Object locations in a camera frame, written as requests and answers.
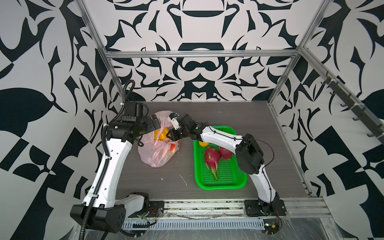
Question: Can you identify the red dragon fruit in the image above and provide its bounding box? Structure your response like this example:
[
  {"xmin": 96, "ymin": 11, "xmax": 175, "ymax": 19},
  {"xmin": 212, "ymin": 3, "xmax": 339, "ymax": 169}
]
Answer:
[
  {"xmin": 204, "ymin": 147, "xmax": 220, "ymax": 181},
  {"xmin": 219, "ymin": 147, "xmax": 234, "ymax": 160}
]

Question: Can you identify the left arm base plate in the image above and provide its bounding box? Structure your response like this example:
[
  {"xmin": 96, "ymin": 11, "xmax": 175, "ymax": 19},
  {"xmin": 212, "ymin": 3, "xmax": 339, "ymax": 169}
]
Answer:
[{"xmin": 144, "ymin": 201, "xmax": 165, "ymax": 218}]

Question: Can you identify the pink plastic bag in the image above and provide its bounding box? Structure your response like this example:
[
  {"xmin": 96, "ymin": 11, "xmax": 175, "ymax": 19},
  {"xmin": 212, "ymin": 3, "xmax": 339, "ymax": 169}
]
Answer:
[{"xmin": 138, "ymin": 111, "xmax": 181, "ymax": 168}]

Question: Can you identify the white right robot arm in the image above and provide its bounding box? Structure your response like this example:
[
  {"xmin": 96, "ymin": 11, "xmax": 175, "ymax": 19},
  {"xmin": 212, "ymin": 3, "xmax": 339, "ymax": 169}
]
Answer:
[{"xmin": 167, "ymin": 113, "xmax": 287, "ymax": 217}]

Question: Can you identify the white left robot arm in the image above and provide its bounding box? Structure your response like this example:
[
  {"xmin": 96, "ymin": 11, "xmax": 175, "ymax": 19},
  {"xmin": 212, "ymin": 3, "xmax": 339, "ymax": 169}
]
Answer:
[{"xmin": 70, "ymin": 80, "xmax": 161, "ymax": 240}]

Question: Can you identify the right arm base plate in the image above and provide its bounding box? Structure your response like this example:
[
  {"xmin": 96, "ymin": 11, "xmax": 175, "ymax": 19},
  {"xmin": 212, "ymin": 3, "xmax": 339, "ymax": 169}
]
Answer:
[{"xmin": 244, "ymin": 198, "xmax": 287, "ymax": 217}]

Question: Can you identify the grey hook rail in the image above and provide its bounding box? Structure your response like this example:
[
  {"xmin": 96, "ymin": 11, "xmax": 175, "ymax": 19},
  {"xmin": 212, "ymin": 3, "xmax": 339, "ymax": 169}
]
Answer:
[{"xmin": 320, "ymin": 72, "xmax": 384, "ymax": 145}]

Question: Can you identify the aluminium frame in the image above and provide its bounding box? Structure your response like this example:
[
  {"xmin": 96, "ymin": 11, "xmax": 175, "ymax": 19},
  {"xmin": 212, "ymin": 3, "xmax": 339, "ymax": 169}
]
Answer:
[{"xmin": 71, "ymin": 0, "xmax": 384, "ymax": 240}]

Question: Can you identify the round yellow orange fruit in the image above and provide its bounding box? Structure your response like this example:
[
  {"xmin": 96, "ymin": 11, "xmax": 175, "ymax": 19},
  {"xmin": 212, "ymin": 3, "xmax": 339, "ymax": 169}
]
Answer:
[{"xmin": 199, "ymin": 142, "xmax": 210, "ymax": 148}]

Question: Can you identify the green plastic perforated basket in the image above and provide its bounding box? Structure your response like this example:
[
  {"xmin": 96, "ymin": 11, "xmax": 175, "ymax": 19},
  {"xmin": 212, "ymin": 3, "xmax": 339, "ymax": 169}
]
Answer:
[{"xmin": 193, "ymin": 141, "xmax": 248, "ymax": 191}]

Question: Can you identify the white slotted cable duct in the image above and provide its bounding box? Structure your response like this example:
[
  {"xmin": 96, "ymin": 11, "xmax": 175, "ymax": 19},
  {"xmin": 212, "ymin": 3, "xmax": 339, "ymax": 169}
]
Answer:
[{"xmin": 122, "ymin": 219, "xmax": 265, "ymax": 231}]

